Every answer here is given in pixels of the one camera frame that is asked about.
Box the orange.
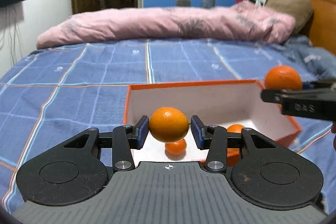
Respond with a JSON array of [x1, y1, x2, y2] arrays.
[[264, 65, 302, 90], [227, 124, 244, 166], [165, 139, 187, 156], [149, 107, 189, 143]]

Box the grey blue blanket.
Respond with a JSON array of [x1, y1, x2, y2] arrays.
[[279, 35, 336, 79]]

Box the orange cardboard shoe box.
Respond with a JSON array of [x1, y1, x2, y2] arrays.
[[123, 79, 302, 167]]

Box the wooden headboard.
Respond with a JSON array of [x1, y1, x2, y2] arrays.
[[264, 0, 336, 56]]

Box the brown pillow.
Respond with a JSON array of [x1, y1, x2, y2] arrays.
[[265, 0, 314, 35]]

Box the pink quilt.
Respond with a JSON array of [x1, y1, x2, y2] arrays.
[[37, 1, 295, 50]]

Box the blue plaid bed sheet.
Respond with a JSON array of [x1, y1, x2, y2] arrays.
[[1, 39, 321, 213]]

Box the television cables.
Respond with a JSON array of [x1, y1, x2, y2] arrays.
[[0, 4, 26, 67]]

